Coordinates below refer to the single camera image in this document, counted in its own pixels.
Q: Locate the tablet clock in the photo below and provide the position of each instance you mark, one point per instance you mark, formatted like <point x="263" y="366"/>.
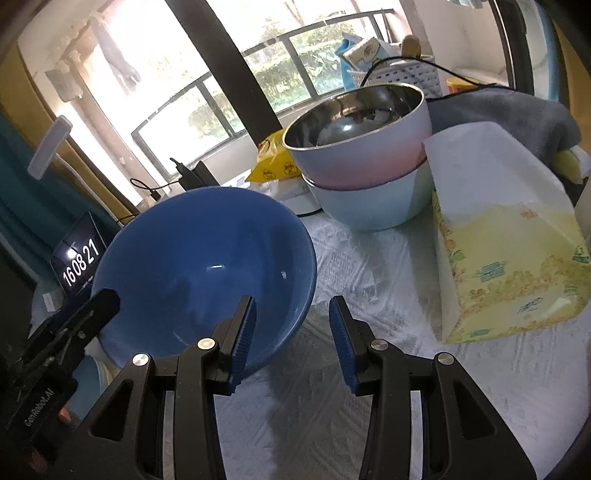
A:
<point x="78" y="267"/>

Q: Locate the yellow cloth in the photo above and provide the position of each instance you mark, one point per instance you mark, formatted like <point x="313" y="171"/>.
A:
<point x="572" y="164"/>

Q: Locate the white flat box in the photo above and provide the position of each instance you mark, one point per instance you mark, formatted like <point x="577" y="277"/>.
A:
<point x="295" y="198"/>

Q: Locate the white desk lamp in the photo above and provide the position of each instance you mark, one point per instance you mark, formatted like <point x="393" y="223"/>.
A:
<point x="48" y="147"/>

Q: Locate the black door frame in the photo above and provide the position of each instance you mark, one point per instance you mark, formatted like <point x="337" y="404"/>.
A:
<point x="517" y="46"/>
<point x="231" y="69"/>

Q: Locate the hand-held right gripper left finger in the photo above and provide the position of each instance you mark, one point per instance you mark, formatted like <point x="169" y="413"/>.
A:
<point x="242" y="341"/>

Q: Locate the hanging white shirt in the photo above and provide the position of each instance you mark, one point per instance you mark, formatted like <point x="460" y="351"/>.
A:
<point x="115" y="50"/>

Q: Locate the grey cloth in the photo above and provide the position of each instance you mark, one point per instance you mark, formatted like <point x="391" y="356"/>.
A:
<point x="508" y="115"/>

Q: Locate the large blue bowl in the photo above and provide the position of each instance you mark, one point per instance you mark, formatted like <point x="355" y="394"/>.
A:
<point x="194" y="258"/>

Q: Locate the black balcony railing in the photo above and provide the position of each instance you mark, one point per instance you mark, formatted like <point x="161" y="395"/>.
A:
<point x="298" y="69"/>

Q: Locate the yellow packet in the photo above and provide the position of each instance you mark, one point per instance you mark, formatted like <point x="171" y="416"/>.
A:
<point x="272" y="166"/>

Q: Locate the yellow container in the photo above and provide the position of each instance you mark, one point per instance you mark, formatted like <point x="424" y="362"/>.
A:
<point x="461" y="85"/>

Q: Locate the black charger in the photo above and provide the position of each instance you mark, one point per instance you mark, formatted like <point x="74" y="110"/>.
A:
<point x="203" y="175"/>

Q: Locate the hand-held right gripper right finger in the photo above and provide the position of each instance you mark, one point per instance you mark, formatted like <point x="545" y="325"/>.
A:
<point x="341" y="344"/>

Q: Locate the pink steel bowl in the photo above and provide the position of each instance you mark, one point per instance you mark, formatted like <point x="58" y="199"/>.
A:
<point x="369" y="157"/>

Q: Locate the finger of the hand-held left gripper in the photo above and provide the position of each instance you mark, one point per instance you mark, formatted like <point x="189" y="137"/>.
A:
<point x="78" y="327"/>

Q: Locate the wooden spoon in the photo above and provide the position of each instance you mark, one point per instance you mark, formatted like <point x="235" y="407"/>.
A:
<point x="411" y="46"/>

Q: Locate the blue and white carton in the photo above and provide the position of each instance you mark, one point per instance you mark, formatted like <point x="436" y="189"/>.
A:
<point x="369" y="50"/>

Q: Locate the teal curtain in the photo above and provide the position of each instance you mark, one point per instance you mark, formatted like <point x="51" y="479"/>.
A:
<point x="23" y="207"/>

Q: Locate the light blue bowl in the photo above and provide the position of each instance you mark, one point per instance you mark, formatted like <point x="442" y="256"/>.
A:
<point x="369" y="207"/>

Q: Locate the white plastic basket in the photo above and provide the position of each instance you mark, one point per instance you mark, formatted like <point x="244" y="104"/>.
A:
<point x="406" y="74"/>

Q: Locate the yellow tissue pack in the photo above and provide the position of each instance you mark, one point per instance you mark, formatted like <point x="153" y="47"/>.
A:
<point x="498" y="221"/>

